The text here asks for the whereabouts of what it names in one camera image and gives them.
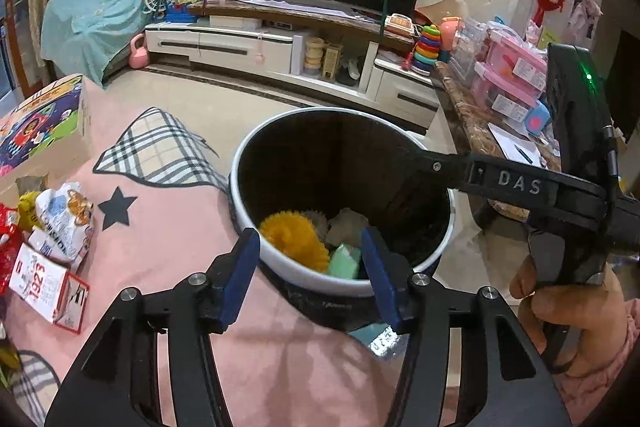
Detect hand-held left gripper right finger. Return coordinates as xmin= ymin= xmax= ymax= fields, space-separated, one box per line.
xmin=360 ymin=227 xmax=573 ymax=427

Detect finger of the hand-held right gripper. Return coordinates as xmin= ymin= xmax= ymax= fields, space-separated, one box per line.
xmin=397 ymin=147 xmax=609 ymax=234

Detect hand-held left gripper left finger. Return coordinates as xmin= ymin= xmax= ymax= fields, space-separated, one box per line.
xmin=45 ymin=227 xmax=262 ymax=427

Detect mint green pack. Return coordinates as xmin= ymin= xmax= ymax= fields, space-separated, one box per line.
xmin=327 ymin=243 xmax=365 ymax=280

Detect white bin with black bag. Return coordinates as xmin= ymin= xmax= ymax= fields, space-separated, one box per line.
xmin=227 ymin=106 xmax=457 ymax=333

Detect yellow fluffy ball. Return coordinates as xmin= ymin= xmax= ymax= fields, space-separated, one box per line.
xmin=259 ymin=209 xmax=331 ymax=273

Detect white tissue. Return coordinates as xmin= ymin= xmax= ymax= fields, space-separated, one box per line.
xmin=325 ymin=207 xmax=371 ymax=248

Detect white foam fruit net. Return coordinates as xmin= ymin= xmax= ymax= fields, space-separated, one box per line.
xmin=302 ymin=207 xmax=330 ymax=233

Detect white blue snack packet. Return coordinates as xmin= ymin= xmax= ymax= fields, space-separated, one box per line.
xmin=27 ymin=182 xmax=96 ymax=273

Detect red white printed box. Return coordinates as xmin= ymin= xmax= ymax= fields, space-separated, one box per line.
xmin=9 ymin=243 xmax=91 ymax=335

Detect yellow packet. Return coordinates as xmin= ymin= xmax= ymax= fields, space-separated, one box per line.
xmin=17 ymin=192 xmax=41 ymax=228

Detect red snack packet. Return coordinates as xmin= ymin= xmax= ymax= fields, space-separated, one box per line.
xmin=0 ymin=202 xmax=23 ymax=295

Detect person's right hand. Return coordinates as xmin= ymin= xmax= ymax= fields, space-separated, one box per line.
xmin=509 ymin=252 xmax=631 ymax=378

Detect blue pink toy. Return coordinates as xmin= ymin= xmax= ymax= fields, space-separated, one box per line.
xmin=525 ymin=104 xmax=551 ymax=135

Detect white paper sheet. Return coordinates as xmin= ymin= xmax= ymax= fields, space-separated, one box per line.
xmin=487 ymin=123 xmax=546 ymax=168

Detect light blue plastic wrapper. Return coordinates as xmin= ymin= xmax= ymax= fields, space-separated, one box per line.
xmin=350 ymin=322 xmax=401 ymax=355

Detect pink plastic storage box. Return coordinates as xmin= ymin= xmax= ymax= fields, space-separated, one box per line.
xmin=472 ymin=62 xmax=543 ymax=118
xmin=487 ymin=29 xmax=548 ymax=90

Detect brown marble counter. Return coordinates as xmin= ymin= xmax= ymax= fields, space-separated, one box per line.
xmin=434 ymin=61 xmax=566 ymax=223

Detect pink blanket with plaid patches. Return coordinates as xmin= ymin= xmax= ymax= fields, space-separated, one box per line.
xmin=0 ymin=74 xmax=401 ymax=427

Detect pink hanging cloth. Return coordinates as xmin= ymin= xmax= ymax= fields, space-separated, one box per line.
xmin=567 ymin=0 xmax=608 ymax=40

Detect clear plastic storage box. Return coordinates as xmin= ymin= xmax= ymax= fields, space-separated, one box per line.
xmin=450 ymin=19 xmax=496 ymax=82

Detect orange pink toy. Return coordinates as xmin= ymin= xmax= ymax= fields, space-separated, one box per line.
xmin=440 ymin=17 xmax=463 ymax=52

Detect brown cardboard piece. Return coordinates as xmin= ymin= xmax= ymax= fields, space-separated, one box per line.
xmin=415 ymin=0 xmax=468 ymax=25

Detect wooden toy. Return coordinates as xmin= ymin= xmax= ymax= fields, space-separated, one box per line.
xmin=322 ymin=44 xmax=343 ymax=80

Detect yellow stacked containers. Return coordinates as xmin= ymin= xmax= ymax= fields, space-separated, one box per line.
xmin=305 ymin=38 xmax=325 ymax=72

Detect white television cabinet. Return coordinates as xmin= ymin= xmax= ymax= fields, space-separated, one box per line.
xmin=145 ymin=0 xmax=441 ymax=135

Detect pink kettlebell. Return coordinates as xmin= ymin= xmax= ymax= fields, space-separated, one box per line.
xmin=128 ymin=33 xmax=149 ymax=70

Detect colourful printed cardboard box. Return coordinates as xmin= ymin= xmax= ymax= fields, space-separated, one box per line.
xmin=0 ymin=74 xmax=93 ymax=178

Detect teal cloth covered armchair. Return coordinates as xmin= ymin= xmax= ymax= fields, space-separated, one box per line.
xmin=40 ymin=0 xmax=156 ymax=88

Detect wooden framed glass door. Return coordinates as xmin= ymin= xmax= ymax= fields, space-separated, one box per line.
xmin=0 ymin=0 xmax=36 ymax=102

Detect rainbow stacking ring toy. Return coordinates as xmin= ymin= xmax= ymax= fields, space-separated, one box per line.
xmin=402 ymin=24 xmax=443 ymax=72

